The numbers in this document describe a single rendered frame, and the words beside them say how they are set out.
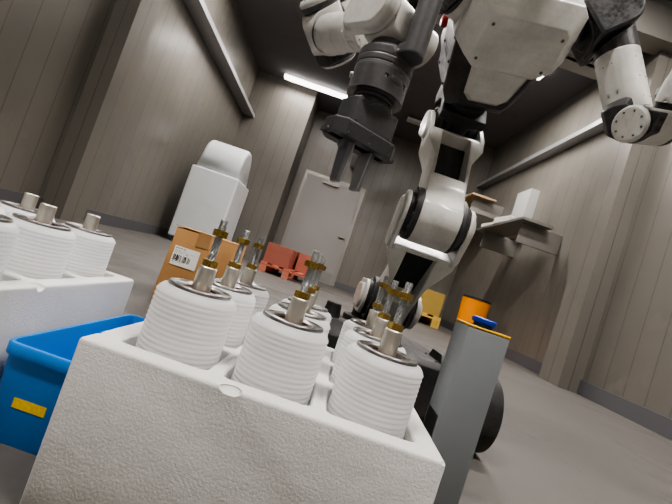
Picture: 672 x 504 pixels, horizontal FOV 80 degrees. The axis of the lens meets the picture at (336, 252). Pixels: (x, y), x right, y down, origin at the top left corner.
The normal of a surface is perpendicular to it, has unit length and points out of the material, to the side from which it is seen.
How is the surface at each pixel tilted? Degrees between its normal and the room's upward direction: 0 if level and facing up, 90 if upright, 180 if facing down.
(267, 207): 90
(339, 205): 90
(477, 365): 90
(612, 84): 111
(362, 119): 90
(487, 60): 146
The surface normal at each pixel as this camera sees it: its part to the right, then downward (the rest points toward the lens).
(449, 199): 0.20, -0.54
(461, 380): 0.00, -0.05
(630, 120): -0.91, 0.04
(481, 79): -0.05, 0.83
